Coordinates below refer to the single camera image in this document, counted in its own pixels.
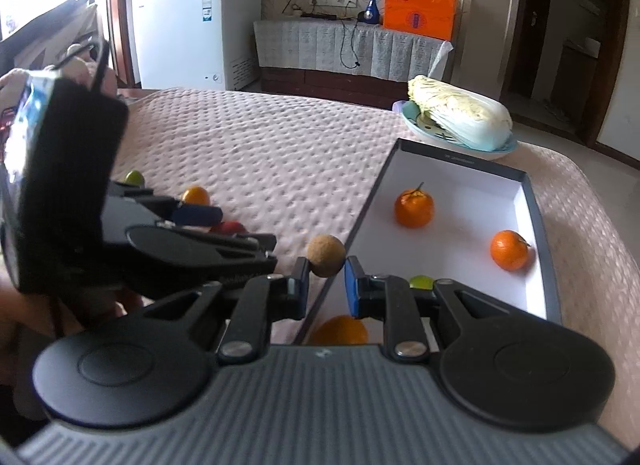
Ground pink plush toy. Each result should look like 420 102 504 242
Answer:
1 55 117 105

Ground brown longan fruit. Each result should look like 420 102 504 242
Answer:
306 234 346 279

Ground cloth-covered low cabinet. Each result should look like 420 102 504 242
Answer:
254 18 454 108

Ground blue glass bottle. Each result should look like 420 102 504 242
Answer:
361 0 381 25

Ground large yellow-orange tomato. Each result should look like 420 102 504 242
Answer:
308 315 369 346

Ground large orange tangerine with stem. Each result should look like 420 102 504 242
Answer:
394 183 435 229

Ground white shallow cardboard box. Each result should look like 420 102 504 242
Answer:
292 138 563 346

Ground orange paper bag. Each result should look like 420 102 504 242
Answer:
383 0 458 41

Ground pink quilted table cover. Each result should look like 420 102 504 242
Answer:
14 88 640 451

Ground red apple-like fruit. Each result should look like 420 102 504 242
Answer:
209 220 247 235

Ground person's left hand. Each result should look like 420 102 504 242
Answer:
0 271 147 386

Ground light blue plate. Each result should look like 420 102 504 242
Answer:
397 101 518 160

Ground small green fruit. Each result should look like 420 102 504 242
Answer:
124 169 145 188

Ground white chest freezer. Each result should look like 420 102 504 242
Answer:
131 0 262 90

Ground purple small object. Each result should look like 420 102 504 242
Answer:
392 101 407 114

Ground small yellow-orange tomato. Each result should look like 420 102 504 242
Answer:
180 185 210 206

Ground green tomato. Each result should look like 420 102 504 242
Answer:
409 274 434 291

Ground black hanging cable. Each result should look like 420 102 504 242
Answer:
339 18 362 70

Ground napa cabbage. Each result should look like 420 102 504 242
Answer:
408 75 513 152

